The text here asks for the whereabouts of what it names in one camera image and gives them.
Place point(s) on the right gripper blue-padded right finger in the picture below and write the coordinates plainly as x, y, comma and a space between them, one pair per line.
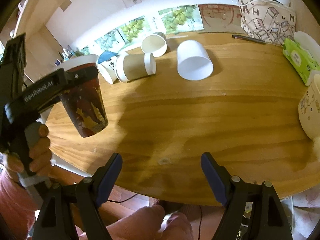
257, 206

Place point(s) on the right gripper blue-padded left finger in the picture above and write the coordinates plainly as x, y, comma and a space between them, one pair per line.
55, 220

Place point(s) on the dark printed paper cup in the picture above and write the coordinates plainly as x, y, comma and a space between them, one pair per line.
85, 107

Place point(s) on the pink left sleeve forearm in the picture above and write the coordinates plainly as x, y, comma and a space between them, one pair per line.
17, 209

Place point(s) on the brown sleeved paper cup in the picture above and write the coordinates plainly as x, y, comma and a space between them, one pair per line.
132, 67

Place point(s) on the grey checkered paper cup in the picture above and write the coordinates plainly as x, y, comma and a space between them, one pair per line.
155, 43

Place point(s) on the white plastic cup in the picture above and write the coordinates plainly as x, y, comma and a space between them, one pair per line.
193, 61

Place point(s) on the person's left hand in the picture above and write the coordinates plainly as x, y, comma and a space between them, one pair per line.
39, 153

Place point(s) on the person's pink trouser legs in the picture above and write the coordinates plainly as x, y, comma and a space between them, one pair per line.
146, 222

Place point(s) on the white leaf-print mug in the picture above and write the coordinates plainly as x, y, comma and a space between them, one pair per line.
107, 69

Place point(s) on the cream bear mug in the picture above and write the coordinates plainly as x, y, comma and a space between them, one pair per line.
309, 113

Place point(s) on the green tissue box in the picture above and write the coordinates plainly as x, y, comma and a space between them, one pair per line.
303, 53

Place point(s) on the dark pen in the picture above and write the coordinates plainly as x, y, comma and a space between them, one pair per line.
246, 38

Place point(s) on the green fruit poster strip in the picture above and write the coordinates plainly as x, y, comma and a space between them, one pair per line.
173, 20

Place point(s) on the printed canvas tote bag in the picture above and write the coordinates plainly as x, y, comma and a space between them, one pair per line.
267, 20

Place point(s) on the red drawing paper sheet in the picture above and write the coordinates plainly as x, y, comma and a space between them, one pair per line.
221, 18

